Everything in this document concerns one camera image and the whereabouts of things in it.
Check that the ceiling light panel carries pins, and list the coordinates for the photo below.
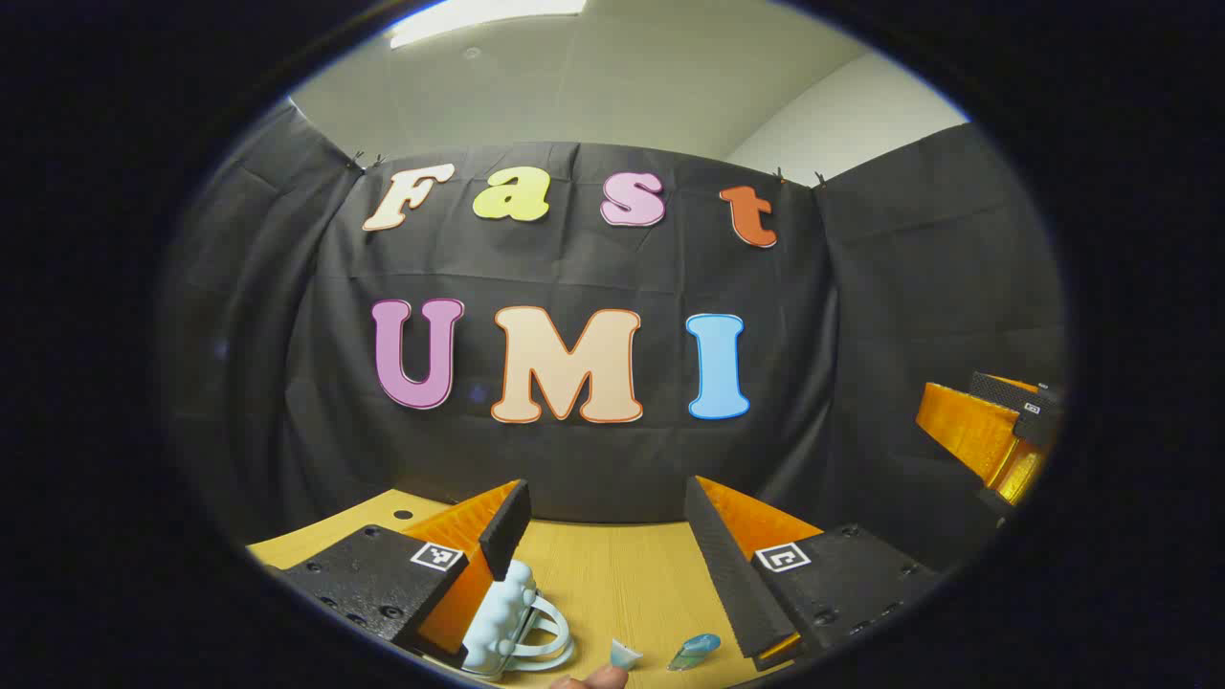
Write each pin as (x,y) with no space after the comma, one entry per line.
(478,17)

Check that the small pale blue cone bottle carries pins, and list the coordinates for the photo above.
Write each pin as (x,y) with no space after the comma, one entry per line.
(625,655)

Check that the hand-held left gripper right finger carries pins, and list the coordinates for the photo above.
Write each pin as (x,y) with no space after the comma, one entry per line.
(842,574)

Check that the black backdrop cloth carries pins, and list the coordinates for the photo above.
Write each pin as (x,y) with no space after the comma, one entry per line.
(593,459)

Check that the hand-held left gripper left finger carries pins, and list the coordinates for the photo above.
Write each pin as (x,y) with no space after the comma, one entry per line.
(378,574)

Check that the pale blue suitcase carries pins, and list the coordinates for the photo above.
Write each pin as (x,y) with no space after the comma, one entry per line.
(507,622)

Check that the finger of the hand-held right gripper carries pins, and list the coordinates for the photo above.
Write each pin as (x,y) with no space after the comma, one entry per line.
(967,431)

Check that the teal skin care tube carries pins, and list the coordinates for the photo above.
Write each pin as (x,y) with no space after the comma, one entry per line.
(696,651)

